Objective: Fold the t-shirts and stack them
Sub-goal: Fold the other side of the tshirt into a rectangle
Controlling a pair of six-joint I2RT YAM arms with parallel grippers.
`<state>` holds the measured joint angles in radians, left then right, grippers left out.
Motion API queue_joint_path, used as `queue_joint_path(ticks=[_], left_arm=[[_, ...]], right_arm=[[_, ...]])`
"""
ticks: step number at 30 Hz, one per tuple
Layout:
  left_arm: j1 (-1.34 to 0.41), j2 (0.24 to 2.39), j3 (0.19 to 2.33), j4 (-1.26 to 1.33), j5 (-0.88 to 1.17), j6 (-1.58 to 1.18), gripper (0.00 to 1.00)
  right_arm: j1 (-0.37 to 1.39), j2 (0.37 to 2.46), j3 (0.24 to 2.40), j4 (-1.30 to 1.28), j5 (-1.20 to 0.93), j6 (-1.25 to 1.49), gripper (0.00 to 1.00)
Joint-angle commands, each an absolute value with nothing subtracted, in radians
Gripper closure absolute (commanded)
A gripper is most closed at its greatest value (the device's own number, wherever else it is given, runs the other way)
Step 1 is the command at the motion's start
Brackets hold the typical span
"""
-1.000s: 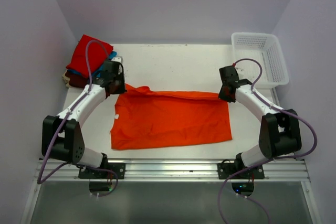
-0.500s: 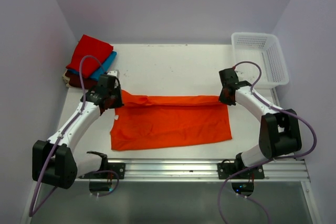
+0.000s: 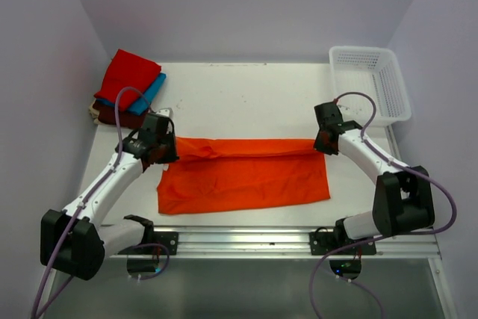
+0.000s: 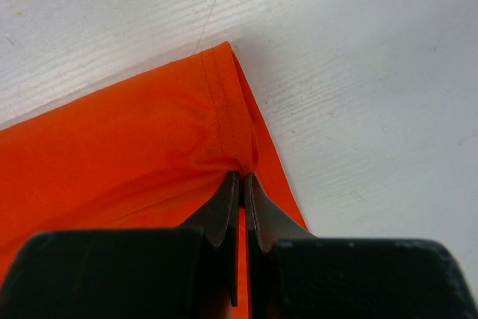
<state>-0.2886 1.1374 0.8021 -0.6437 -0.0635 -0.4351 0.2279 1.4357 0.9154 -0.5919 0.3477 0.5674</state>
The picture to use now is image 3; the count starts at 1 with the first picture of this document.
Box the orange t shirt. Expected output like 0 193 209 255
157 137 331 215

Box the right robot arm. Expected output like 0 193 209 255
314 102 435 254

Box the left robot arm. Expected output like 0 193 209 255
40 108 179 280

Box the folded blue t shirt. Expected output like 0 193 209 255
97 72 167 117

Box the folded maroon t shirt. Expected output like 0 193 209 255
95 100 148 129

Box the folded beige t shirt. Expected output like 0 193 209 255
88 101 101 125

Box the white perforated plastic basket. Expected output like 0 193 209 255
329 46 412 127

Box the folded red t shirt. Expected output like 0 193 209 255
93 49 161 104

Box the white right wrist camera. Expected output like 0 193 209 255
333 99 350 117

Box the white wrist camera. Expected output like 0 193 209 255
333 99 350 117
153 108 173 119

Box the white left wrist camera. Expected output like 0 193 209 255
153 108 173 119

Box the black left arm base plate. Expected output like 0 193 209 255
118 231 179 255

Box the aluminium mounting rail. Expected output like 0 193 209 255
99 225 441 259

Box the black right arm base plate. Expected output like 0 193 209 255
308 226 377 256

